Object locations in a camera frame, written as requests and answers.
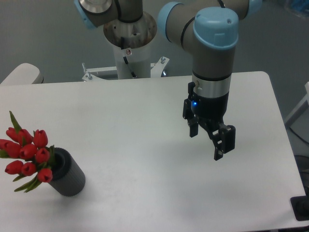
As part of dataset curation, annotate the black device at table edge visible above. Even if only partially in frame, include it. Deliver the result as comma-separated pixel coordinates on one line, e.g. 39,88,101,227
290,196,309,221

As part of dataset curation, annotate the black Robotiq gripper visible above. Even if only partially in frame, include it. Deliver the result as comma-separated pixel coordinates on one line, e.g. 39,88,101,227
183,93,236,161

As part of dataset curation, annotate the dark grey ribbed vase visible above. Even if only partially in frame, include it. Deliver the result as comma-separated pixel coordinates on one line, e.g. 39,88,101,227
49,147,86,197

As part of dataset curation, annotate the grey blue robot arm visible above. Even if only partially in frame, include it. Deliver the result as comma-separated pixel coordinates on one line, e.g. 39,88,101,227
74,0,262,160

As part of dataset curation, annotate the red tulip bouquet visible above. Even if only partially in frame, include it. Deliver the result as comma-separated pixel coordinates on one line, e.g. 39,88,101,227
0,111,56,193

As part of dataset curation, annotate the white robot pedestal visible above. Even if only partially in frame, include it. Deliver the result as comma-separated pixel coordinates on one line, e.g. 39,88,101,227
82,12,169,81

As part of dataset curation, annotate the white chair backrest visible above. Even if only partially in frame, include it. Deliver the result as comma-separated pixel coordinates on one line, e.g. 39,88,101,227
1,63,44,86

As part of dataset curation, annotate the white furniture frame right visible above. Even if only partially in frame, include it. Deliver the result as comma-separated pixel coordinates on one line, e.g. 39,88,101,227
283,81,309,143

